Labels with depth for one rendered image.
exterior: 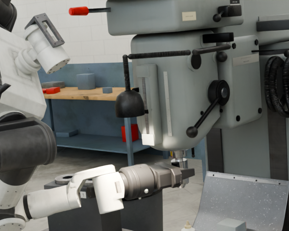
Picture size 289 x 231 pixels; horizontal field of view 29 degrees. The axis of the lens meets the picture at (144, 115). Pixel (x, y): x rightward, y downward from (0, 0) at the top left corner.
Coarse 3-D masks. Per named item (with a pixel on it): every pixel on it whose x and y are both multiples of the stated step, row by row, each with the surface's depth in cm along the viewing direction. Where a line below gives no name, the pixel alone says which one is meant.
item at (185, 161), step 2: (172, 160) 158; (174, 160) 158; (182, 160) 157; (184, 160) 157; (186, 160) 157; (172, 162) 157; (174, 162) 156; (176, 162) 156; (178, 162) 156; (180, 162) 156; (182, 162) 156; (184, 162) 156; (186, 162) 157; (172, 164) 157; (174, 164) 157; (176, 164) 156; (178, 164) 156; (180, 164) 156; (182, 164) 156; (184, 164) 156
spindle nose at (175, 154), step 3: (186, 150) 157; (174, 153) 156; (177, 153) 156; (180, 153) 156; (183, 153) 156; (186, 153) 157; (171, 156) 157; (174, 156) 156; (177, 156) 156; (180, 156) 156; (183, 156) 156
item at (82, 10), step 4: (72, 8) 137; (76, 8) 138; (80, 8) 139; (84, 8) 140; (88, 8) 142; (92, 8) 143; (96, 8) 144; (100, 8) 145; (104, 8) 146; (108, 8) 147; (72, 12) 138; (76, 12) 138; (80, 12) 139; (84, 12) 140; (88, 12) 141; (92, 12) 143; (96, 12) 144
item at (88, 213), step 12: (60, 180) 187; (84, 192) 180; (84, 204) 181; (96, 204) 178; (48, 216) 189; (60, 216) 186; (72, 216) 184; (84, 216) 182; (96, 216) 179; (108, 216) 182; (120, 216) 189; (60, 228) 187; (72, 228) 185; (84, 228) 182; (96, 228) 180; (108, 228) 182; (120, 228) 189
